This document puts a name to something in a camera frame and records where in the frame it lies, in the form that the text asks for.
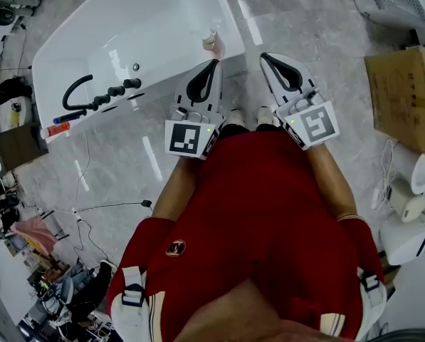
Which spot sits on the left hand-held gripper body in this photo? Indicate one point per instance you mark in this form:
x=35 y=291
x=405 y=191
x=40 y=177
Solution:
x=183 y=137

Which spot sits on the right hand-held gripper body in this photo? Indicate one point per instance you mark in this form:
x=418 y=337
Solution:
x=315 y=125

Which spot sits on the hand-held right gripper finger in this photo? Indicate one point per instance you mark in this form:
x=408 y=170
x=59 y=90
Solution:
x=270 y=84
x=303 y=74

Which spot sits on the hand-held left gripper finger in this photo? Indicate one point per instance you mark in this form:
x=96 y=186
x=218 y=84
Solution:
x=184 y=92
x=216 y=87

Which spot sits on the pink bottle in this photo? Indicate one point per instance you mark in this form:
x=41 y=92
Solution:
x=215 y=46

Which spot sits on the white bathtub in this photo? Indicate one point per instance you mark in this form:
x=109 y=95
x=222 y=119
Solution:
x=144 y=23

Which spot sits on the person's left forearm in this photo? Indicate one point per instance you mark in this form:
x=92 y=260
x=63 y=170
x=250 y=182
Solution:
x=176 y=187

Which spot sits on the person's right forearm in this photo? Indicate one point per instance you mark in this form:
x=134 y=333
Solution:
x=335 y=184

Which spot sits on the black bathtub faucet set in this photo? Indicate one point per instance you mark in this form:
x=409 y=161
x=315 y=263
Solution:
x=116 y=91

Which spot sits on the person's right white shoe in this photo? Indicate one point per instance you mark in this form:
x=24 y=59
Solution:
x=265 y=115

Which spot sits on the person's white shoe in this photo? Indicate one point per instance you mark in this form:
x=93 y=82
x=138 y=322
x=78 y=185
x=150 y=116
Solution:
x=265 y=115
x=236 y=117

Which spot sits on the person's left white shoe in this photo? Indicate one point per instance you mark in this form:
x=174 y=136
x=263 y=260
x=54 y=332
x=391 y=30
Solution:
x=236 y=117

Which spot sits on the person's black shorts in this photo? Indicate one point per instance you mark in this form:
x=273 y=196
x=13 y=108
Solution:
x=233 y=131

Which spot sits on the round metal overflow cap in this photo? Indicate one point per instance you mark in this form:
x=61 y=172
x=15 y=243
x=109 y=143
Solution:
x=136 y=66

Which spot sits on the brown cardboard box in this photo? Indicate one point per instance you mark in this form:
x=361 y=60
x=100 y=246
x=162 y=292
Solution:
x=401 y=94

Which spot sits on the person's red shirt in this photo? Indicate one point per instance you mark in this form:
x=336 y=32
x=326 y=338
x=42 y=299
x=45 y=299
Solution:
x=255 y=208

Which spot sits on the beige plastic fixture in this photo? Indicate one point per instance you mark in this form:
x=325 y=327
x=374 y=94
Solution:
x=406 y=199

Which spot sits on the blue and black pen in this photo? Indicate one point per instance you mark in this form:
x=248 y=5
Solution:
x=68 y=117

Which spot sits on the orange and white tube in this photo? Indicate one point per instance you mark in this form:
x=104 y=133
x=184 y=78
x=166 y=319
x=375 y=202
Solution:
x=55 y=130

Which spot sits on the white toilet tank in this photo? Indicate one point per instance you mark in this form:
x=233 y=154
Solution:
x=406 y=239

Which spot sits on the dark brown board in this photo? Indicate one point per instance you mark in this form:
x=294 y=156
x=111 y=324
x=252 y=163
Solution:
x=20 y=146

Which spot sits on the pink cloth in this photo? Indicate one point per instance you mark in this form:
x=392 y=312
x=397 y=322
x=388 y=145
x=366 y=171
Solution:
x=36 y=232

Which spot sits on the pile of clothes and shoes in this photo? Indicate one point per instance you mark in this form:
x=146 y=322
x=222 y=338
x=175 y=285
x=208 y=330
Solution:
x=77 y=294

